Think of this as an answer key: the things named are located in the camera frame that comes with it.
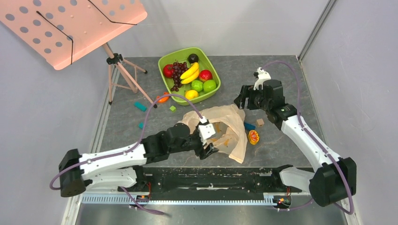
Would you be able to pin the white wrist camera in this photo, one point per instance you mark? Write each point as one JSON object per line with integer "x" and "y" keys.
{"x": 261, "y": 75}
{"x": 206, "y": 130}

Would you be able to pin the yellow orange round toy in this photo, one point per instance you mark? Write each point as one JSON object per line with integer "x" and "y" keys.
{"x": 253, "y": 137}

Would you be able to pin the orange curved toy block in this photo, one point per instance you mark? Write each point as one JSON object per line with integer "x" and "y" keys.
{"x": 164, "y": 98}

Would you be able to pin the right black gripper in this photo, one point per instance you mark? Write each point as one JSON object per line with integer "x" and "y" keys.
{"x": 248, "y": 99}

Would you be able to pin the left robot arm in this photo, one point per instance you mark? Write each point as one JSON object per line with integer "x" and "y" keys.
{"x": 122, "y": 167}

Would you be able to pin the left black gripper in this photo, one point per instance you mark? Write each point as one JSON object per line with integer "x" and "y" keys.
{"x": 201, "y": 151}

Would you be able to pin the green plastic basin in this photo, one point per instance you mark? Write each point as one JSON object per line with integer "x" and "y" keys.
{"x": 182, "y": 56}

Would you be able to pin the yellow fake lemon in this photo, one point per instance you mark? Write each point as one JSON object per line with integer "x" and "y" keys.
{"x": 191, "y": 94}

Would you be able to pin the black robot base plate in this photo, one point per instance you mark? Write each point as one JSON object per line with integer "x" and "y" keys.
{"x": 162, "y": 179}

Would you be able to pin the yellow fake banana bunch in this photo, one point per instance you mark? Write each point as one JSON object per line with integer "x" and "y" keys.
{"x": 191, "y": 74}

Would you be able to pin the pink perforated music stand desk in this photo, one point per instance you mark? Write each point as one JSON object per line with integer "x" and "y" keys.
{"x": 63, "y": 31}

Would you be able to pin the beige plastic banana-print bag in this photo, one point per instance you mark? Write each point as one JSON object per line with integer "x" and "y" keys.
{"x": 230, "y": 136}

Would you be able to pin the red fake pomegranate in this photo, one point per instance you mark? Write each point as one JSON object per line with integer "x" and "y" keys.
{"x": 168, "y": 71}

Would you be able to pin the red fake grape bunch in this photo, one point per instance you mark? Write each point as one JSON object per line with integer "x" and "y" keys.
{"x": 178, "y": 68}

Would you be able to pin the small wooden block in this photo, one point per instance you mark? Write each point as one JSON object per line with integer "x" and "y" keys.
{"x": 260, "y": 122}

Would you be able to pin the pink music stand tripod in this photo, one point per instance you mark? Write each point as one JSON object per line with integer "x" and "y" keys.
{"x": 115, "y": 60}

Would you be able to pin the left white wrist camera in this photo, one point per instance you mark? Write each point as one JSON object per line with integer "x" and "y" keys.
{"x": 206, "y": 130}

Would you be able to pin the green fake apple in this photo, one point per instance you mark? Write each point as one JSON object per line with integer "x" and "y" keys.
{"x": 209, "y": 86}

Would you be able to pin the red fake apple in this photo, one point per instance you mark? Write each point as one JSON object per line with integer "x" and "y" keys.
{"x": 205, "y": 75}

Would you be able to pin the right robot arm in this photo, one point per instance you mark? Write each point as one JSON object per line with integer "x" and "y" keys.
{"x": 333, "y": 179}

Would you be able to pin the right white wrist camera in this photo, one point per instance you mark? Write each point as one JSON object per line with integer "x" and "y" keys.
{"x": 261, "y": 75}

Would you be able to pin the small green cube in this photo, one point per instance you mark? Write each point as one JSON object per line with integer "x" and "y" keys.
{"x": 172, "y": 108}

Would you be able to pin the green bumpy fake fruit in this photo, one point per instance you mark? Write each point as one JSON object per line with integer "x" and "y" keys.
{"x": 197, "y": 85}

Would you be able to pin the blue toy brick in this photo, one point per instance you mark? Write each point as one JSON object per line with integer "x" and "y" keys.
{"x": 249, "y": 126}

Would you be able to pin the dark purple fake plum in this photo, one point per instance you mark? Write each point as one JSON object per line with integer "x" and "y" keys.
{"x": 192, "y": 58}

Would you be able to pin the teal toy block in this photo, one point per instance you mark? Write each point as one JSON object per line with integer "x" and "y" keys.
{"x": 140, "y": 106}

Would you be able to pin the aluminium frame rail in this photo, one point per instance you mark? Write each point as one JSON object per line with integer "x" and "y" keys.
{"x": 203, "y": 206}

